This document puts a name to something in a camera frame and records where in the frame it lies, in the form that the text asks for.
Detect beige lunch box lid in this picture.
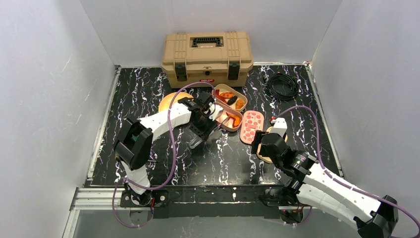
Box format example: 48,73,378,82
256,126,289,164

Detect white metal food tongs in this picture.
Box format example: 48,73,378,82
188,113,234,149

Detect pink lunch box lid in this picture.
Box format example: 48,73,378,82
239,110,264,145

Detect orange chicken wing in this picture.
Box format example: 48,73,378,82
226,113,242,128

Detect dark brown sea cucumber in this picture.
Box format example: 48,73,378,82
226,96,238,106

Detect fried chicken piece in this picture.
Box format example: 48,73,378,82
235,99,245,110

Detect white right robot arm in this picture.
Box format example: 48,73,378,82
252,130,398,238

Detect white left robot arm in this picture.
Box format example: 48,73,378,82
113,92,223,196

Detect pink lunch box tray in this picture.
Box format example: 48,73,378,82
216,103,243,132

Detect beige lunch box tray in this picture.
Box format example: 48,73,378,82
212,84,248,112

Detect tan plastic toolbox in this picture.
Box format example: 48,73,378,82
161,31,254,89

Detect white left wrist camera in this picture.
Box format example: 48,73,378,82
209,104,224,120

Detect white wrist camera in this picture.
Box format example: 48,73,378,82
269,118,288,137
209,104,224,120

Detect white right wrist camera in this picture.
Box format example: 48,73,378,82
269,118,288,137

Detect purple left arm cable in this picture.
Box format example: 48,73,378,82
111,81,217,229

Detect coiled black cable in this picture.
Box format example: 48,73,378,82
263,72,300,101

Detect aluminium base frame rail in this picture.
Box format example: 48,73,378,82
63,185,310,238

